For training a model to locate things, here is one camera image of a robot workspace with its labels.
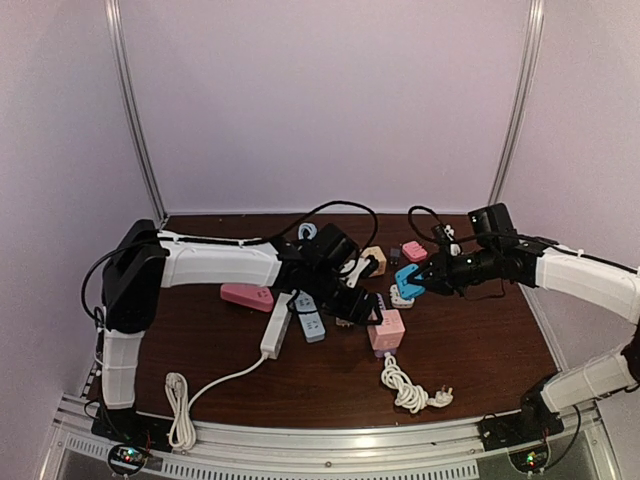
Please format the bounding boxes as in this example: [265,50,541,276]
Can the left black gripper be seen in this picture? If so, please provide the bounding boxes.
[307,267,383,327]

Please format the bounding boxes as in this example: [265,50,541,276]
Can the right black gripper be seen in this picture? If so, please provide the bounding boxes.
[408,246,500,298]

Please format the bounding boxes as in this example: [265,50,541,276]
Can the blue cube adapter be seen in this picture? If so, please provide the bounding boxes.
[394,263,426,301]

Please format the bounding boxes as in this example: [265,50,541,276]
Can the small white cube adapter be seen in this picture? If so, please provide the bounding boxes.
[389,284,415,309]

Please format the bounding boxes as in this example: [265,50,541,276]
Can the light pink cube adapter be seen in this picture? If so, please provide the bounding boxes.
[366,308,406,353]

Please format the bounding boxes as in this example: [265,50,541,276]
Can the pink plug adapter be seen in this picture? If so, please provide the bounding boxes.
[401,241,428,263]

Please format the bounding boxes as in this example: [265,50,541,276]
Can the black plug adapter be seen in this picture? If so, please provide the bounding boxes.
[389,247,401,267]

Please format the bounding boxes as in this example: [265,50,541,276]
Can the beige cube socket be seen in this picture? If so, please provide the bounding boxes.
[360,246,387,278]

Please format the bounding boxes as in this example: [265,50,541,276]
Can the light blue power strip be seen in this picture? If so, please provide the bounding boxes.
[294,291,326,344]

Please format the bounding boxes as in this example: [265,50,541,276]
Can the white power strip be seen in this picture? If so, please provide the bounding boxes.
[260,293,293,360]

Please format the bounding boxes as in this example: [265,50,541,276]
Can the light pink usb charger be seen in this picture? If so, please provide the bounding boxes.
[335,318,354,329]

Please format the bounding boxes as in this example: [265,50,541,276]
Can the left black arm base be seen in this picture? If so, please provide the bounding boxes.
[91,403,172,452]

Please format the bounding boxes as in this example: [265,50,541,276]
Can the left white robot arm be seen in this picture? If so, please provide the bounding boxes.
[94,219,381,444]

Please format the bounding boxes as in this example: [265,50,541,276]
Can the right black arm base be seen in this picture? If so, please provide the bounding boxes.
[478,393,564,451]

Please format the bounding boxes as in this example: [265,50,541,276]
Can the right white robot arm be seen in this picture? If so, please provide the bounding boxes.
[395,243,639,442]

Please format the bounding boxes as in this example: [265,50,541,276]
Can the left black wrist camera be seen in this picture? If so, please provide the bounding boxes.
[312,223,358,270]

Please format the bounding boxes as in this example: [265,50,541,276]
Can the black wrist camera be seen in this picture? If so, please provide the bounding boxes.
[468,202,519,251]
[312,223,358,270]

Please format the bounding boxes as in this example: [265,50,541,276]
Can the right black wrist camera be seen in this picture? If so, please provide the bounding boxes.
[468,202,519,251]

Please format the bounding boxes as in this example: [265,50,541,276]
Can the white coiled cable right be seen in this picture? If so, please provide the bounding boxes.
[380,353,456,414]

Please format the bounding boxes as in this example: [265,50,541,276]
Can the aluminium front rail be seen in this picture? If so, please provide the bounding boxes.
[35,395,622,479]

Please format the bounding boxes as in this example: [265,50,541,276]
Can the right aluminium frame post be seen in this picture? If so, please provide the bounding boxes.
[488,0,545,204]

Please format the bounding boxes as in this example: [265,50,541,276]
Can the aluminium frame post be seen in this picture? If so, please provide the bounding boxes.
[488,0,545,204]
[104,0,169,226]

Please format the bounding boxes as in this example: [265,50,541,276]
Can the white coiled power cable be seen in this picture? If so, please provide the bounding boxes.
[164,352,269,450]

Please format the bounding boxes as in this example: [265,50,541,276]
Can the left aluminium frame post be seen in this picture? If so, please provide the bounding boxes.
[104,0,169,226]

